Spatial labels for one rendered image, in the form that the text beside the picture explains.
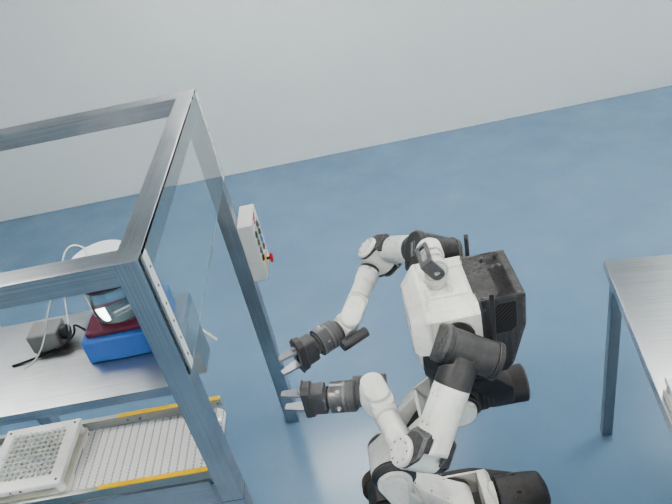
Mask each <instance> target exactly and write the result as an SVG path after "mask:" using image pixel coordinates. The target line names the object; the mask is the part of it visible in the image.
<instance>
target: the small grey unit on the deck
mask: <svg viewBox="0 0 672 504"><path fill-rule="evenodd" d="M44 329H45V321H41V322H35V323H33V325H32V327H31V329H30V331H29V333H28V335H27V337H26V340H27V342H28V343H29V345H30V347H31V348H32V350H33V352H34V353H35V354H37V353H38V352H39V350H40V348H41V344H42V341H43V335H44ZM69 330H70V331H68V326H67V324H65V322H64V320H63V319H62V318H56V319H51V320H47V327H46V335H45V340H44V344H43V347H42V350H41V352H40V353H43V352H48V351H51V350H53V349H55V348H57V347H58V346H61V345H62V344H63V343H65V342H66V341H67V339H68V338H70V337H71V335H72V329H71V326H70V325H69Z"/></svg>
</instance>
